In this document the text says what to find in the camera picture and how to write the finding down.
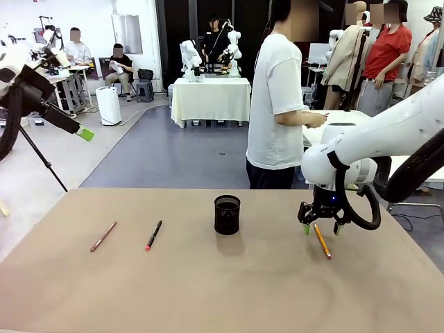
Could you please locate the person in black shirt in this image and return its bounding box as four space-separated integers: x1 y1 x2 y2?
202 15 232 67

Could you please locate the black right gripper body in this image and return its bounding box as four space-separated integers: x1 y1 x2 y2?
310 185 344 219

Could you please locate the seated person in black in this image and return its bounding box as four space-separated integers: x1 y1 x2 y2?
104 43 135 102

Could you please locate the white air purifier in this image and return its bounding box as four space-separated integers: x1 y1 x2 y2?
95 86 122 126

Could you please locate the dark poster board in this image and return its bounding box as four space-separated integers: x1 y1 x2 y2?
99 57 117 79

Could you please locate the mannequin with bucket hat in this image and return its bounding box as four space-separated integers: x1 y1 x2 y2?
407 6 444 96

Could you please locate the person in white t-shirt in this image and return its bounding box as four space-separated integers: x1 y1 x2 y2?
245 0 329 190

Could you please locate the figure in red shirt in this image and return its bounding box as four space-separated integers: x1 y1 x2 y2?
357 0 413 117

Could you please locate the black mesh pen holder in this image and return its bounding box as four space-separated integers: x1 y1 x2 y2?
214 194 241 235

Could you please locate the black floor cable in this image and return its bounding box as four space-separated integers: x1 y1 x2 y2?
391 211 414 232

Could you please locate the black plastic stool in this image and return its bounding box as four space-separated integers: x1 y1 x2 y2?
136 82 155 103

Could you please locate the person's right hand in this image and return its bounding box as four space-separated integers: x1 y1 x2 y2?
305 113 329 129

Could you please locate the brown pen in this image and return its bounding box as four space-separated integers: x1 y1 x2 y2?
89 221 118 253

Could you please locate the grey metal wall panel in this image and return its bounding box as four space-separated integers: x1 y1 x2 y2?
111 14 144 55

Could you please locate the person's right forearm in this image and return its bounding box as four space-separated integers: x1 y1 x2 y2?
273 110 309 128

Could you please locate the orange pencil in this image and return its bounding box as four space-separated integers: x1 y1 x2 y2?
313 223 332 261

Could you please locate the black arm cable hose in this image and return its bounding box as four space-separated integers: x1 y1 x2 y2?
0 83 26 162
327 128 444 230

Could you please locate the mannequin in beige coat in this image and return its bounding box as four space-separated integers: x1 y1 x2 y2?
321 1 369 110

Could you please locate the white board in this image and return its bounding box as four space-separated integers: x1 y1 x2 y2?
308 43 329 65

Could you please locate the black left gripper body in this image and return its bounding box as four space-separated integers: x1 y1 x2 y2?
15 65 57 118

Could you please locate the seated person in white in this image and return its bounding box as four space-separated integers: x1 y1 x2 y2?
64 27 93 67

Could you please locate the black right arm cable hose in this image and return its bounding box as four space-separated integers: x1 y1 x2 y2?
327 128 444 230

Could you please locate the black pen with red cap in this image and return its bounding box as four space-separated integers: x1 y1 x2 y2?
145 219 163 252

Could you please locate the table with white cloth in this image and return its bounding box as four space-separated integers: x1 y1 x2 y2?
171 76 252 129

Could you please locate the grey workbench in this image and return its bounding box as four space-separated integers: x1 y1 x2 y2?
44 64 94 117

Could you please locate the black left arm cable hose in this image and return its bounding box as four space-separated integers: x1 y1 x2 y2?
0 83 26 162

